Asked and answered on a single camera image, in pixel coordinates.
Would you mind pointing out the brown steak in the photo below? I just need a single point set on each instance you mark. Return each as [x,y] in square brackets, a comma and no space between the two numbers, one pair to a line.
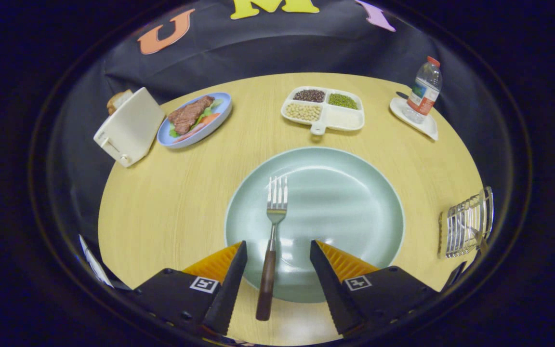
[188,115]

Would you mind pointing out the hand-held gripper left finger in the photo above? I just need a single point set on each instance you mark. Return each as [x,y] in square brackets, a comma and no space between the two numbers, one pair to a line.
[231,284]

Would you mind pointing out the green lettuce leaf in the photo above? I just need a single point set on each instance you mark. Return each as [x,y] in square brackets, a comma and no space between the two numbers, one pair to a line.
[215,103]

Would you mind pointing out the pile of yellow soybeans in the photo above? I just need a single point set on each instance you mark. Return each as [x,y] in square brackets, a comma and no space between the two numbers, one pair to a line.
[303,112]

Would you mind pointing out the blue plate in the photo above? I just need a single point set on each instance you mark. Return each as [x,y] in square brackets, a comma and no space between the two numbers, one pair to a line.
[224,109]

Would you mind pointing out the pile of green beans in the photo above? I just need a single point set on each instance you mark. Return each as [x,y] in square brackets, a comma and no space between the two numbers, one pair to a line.
[342,101]

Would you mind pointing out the pile of white rice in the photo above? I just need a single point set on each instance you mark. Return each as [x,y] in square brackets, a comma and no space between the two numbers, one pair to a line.
[342,118]

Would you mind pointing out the white square coaster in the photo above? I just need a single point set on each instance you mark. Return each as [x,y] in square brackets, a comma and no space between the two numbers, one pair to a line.
[429,129]

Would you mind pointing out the black backdrop cloth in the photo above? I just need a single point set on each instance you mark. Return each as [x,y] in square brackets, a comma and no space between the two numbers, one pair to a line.
[268,43]

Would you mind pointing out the red tomato slice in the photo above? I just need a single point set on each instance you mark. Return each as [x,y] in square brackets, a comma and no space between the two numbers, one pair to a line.
[205,121]

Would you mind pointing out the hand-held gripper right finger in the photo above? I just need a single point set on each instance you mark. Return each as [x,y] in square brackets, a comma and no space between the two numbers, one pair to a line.
[330,289]

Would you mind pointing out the pile of red beans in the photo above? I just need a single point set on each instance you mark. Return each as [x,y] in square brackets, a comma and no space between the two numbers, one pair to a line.
[309,95]

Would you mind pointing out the white toaster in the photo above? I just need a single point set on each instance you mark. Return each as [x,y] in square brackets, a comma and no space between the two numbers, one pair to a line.
[130,127]

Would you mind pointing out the clear plastic bottle red cap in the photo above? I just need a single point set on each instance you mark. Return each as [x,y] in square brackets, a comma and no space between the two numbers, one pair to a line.
[422,96]

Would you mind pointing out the pale green plate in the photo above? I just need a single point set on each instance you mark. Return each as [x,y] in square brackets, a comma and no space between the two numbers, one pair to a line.
[345,193]

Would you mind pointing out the white divided tray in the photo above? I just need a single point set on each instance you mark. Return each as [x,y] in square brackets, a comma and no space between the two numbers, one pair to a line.
[318,129]

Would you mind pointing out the toasted bread slice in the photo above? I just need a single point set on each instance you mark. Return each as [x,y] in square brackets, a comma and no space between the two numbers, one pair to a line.
[116,100]

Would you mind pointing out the black bar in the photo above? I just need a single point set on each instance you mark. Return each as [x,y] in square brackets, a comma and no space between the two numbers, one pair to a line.
[453,275]

